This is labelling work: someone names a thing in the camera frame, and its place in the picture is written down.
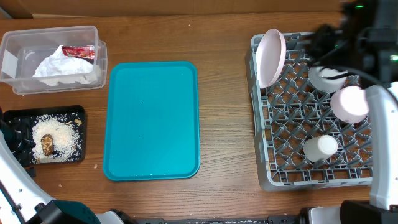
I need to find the small white plate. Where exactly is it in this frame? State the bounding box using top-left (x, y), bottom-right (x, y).
top-left (330, 86), bottom-right (369, 123)

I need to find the brown food piece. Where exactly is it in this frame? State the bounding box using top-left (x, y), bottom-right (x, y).
top-left (40, 134), bottom-right (54, 156)

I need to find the large white plate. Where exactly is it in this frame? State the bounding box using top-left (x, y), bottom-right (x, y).
top-left (256, 29), bottom-right (286, 88)

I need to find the clear plastic bin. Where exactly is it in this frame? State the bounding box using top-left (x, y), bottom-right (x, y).
top-left (1, 26), bottom-right (108, 95)

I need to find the rice food waste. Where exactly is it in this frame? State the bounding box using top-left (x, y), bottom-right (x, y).
top-left (32, 114), bottom-right (83, 164)

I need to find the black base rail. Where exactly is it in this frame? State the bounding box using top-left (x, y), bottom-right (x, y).
top-left (133, 215), bottom-right (301, 224)

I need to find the grey bowl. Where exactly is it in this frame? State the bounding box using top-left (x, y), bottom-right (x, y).
top-left (308, 67), bottom-right (346, 93)

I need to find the white cup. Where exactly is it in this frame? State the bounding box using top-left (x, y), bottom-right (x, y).
top-left (303, 135), bottom-right (338, 162)

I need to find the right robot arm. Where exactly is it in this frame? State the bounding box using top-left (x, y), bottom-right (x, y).
top-left (301, 0), bottom-right (397, 223)

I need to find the red snack wrapper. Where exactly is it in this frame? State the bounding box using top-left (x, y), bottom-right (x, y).
top-left (62, 45), bottom-right (95, 60)

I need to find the grey dishwasher rack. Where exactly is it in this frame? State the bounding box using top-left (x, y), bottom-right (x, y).
top-left (246, 32), bottom-right (373, 191)

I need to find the teal serving tray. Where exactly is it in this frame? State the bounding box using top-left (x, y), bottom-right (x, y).
top-left (103, 61), bottom-right (200, 182)

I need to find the white napkin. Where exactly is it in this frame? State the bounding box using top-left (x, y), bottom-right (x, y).
top-left (33, 45), bottom-right (98, 86)

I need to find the black rectangular tray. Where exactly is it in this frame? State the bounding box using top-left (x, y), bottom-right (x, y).
top-left (3, 105), bottom-right (86, 167)

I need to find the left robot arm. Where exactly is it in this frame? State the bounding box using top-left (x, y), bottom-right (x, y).
top-left (1, 120), bottom-right (137, 224)

